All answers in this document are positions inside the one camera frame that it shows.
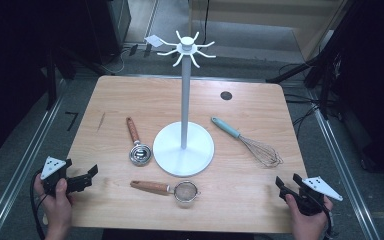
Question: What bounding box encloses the wooden handled steel scoop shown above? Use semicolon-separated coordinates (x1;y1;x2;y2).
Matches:
125;116;154;167

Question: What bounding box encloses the black cabinet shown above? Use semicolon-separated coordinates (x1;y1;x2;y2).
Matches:
86;0;132;66

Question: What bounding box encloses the black hanging cable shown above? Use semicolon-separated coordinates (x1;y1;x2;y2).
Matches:
202;0;212;38

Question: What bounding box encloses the black metal stand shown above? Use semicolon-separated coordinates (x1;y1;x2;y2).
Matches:
44;46;78;112

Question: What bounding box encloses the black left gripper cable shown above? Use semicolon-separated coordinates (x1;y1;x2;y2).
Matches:
29;169;48;240

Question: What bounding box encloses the wooden handled mesh strainer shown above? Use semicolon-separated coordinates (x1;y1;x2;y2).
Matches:
129;179;202;204

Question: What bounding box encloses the white paper sheet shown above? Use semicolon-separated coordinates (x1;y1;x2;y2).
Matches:
143;34;165;48

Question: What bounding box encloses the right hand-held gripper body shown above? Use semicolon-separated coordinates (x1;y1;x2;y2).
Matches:
295;175;344;216

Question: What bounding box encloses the teal handled wire whisk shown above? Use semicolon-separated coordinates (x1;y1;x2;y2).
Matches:
210;116;284;169

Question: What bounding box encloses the person's right hand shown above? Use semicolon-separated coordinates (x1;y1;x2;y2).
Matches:
284;194;334;236

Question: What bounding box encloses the person's left hand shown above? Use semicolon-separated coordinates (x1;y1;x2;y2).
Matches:
33;173;75;231

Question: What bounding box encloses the white utensil rack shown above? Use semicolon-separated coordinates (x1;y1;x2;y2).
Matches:
152;29;217;178

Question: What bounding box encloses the aluminium floor rail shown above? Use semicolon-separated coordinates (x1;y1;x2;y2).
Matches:
0;94;66;240
309;89;381;240

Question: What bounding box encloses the black tripod stand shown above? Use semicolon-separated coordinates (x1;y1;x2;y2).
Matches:
265;0;374;121

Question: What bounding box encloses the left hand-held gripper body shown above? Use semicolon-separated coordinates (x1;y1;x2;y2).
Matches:
40;155;73;197

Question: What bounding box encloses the white floor cable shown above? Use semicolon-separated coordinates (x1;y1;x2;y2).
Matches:
99;48;129;75

